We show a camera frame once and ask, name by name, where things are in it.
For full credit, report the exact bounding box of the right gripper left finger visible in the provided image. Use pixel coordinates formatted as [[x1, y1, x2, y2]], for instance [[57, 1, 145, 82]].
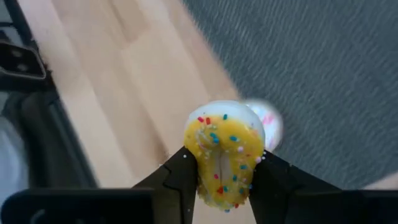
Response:
[[133, 146, 199, 224]]

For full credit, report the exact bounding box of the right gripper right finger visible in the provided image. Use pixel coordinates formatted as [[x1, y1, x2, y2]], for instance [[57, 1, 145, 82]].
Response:
[[248, 151, 341, 224]]

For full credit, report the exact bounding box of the grey woven placemat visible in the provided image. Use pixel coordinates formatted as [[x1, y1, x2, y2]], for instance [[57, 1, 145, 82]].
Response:
[[182, 0, 398, 190]]

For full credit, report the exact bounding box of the small yellow sprinkled donut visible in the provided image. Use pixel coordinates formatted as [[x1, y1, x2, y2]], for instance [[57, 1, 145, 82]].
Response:
[[182, 100, 266, 214]]

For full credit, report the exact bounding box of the small white pink donut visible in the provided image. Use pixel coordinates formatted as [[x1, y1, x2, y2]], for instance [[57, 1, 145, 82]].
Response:
[[245, 99, 284, 153]]

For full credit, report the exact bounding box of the black metal table frame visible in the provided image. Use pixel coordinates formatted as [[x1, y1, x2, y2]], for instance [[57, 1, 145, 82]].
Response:
[[0, 0, 100, 190]]

